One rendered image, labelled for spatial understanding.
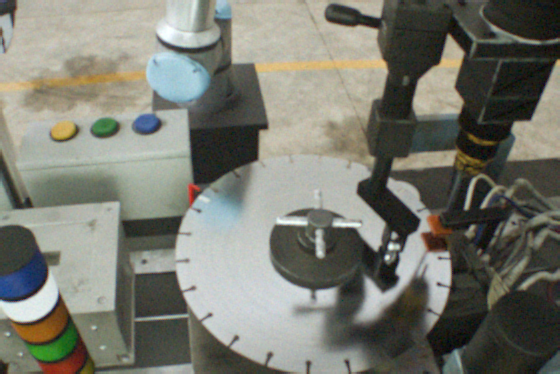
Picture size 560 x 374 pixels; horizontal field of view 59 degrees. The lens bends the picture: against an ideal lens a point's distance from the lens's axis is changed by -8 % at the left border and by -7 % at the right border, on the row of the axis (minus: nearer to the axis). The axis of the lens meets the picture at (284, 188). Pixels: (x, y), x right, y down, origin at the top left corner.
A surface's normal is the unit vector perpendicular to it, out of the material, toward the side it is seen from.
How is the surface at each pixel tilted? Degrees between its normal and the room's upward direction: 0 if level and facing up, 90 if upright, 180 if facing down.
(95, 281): 0
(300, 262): 5
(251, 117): 0
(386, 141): 90
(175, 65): 97
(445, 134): 90
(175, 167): 90
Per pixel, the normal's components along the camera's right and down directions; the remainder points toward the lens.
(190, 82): -0.17, 0.77
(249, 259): 0.05, -0.71
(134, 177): 0.17, 0.70
